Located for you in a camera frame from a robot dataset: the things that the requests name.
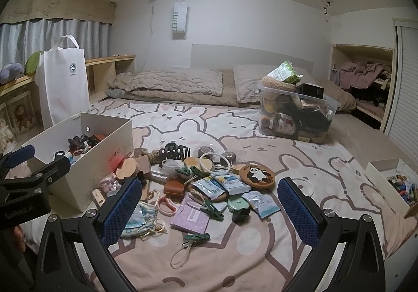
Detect white louvre door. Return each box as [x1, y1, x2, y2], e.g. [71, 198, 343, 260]
[382, 18, 418, 156]

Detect white plastic ring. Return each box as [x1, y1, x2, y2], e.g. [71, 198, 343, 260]
[199, 152, 226, 175]
[295, 176, 316, 196]

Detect green plush toy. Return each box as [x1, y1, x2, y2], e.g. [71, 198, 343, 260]
[25, 51, 43, 75]

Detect round panda cork coaster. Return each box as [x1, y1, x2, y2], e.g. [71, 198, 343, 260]
[239, 163, 276, 190]

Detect white headboard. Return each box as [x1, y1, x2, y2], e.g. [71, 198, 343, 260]
[191, 44, 316, 75]

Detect pile of colourful crayons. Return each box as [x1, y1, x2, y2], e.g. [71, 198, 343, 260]
[387, 175, 418, 204]

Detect pink white loop clip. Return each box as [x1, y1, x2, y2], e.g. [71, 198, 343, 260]
[156, 196, 177, 217]

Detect beige textured pillow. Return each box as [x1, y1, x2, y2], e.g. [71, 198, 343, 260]
[233, 64, 316, 104]
[124, 68, 224, 97]

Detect brown leather pouch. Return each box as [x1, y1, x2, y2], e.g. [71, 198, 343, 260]
[163, 179, 190, 198]

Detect pile of clothes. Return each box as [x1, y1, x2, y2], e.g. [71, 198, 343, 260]
[330, 60, 392, 116]

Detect brown fluffy slipper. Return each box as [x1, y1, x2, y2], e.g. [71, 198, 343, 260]
[266, 75, 298, 92]

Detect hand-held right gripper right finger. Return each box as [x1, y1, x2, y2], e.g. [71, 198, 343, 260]
[277, 177, 386, 292]

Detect blue face mask packet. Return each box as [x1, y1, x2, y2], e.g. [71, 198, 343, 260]
[121, 205, 146, 231]

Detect blue knit drawstring pouch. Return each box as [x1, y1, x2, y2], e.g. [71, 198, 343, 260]
[139, 202, 162, 234]

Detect lilac notebook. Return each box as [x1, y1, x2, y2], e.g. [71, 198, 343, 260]
[170, 196, 211, 234]

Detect white face mask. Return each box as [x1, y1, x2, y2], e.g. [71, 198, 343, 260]
[160, 162, 183, 178]

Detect purple plush toy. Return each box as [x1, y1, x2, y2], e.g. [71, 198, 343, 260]
[0, 62, 26, 84]

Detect peach round powder puff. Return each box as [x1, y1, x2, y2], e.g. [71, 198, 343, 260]
[115, 158, 138, 180]

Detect white hanging tissue pouch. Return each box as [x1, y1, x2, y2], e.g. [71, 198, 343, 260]
[171, 1, 189, 40]

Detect white flat case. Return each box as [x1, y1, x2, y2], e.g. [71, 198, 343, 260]
[148, 166, 178, 185]

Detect person's left hand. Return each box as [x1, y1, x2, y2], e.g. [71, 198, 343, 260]
[12, 226, 27, 252]

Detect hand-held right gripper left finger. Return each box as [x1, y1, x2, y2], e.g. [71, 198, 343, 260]
[34, 177, 144, 292]

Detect bag of pink beads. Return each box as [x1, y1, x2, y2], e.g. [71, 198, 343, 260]
[100, 176, 123, 196]

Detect small white open box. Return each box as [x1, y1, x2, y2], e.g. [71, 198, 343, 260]
[364, 158, 418, 219]

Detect jar with red label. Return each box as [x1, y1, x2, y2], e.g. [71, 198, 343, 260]
[269, 114, 299, 138]

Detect beige printed valance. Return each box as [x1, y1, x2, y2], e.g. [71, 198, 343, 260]
[0, 0, 117, 24]

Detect white cardboard storage box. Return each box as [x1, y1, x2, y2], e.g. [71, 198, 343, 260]
[25, 112, 134, 212]

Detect white tote bag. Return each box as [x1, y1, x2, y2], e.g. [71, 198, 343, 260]
[35, 35, 90, 128]

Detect black hair claw clip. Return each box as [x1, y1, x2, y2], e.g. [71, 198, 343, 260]
[159, 143, 191, 162]

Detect clear plastic storage bin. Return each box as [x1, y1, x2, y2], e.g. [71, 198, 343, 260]
[257, 78, 341, 144]

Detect green snack packet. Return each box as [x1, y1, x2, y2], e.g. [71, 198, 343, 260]
[272, 60, 304, 84]

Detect beige wooden block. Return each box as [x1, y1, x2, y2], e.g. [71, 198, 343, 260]
[135, 155, 151, 178]

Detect beige rope knot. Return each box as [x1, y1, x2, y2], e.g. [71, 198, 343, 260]
[147, 150, 164, 165]

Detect wooden bedside shelf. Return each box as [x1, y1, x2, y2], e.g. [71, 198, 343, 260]
[0, 55, 136, 149]

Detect grey curtain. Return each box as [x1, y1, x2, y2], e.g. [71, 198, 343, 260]
[0, 18, 112, 71]

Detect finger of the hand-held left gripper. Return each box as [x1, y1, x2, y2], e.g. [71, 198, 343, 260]
[0, 145, 36, 180]
[2, 151, 71, 195]

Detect black box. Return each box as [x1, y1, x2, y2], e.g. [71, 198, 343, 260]
[297, 82, 324, 100]

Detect small black plastic cup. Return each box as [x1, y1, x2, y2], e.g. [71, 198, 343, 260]
[233, 209, 251, 223]

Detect mint green tape measure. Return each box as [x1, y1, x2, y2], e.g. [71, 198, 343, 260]
[228, 197, 252, 214]

